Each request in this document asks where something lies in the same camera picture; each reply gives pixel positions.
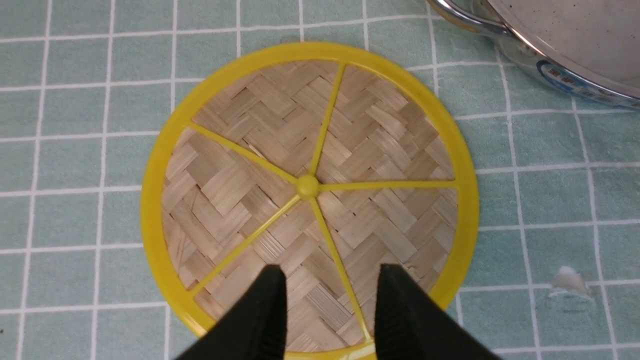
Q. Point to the green checkered tablecloth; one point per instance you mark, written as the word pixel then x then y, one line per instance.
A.
pixel 87 84

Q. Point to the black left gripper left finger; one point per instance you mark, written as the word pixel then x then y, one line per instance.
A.
pixel 255 328

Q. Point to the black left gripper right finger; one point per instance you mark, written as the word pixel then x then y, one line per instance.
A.
pixel 409 325

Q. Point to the stainless steel pot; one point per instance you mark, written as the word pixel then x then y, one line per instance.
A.
pixel 586 48

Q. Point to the yellow woven bamboo steamer lid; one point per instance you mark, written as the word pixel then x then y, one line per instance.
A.
pixel 325 159

